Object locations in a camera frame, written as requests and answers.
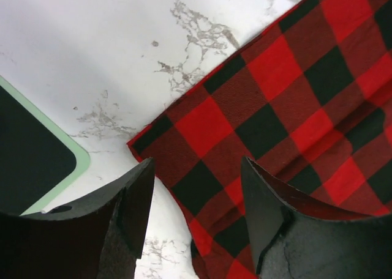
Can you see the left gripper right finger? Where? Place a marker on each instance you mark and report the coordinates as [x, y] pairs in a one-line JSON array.
[[293, 235]]

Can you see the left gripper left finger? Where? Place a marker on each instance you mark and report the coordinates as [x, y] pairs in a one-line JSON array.
[[100, 235]]

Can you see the red black plaid shirt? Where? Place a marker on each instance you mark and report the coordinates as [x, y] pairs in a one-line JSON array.
[[309, 100]]

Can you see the black mat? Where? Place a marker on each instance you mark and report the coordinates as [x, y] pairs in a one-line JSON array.
[[38, 159]]

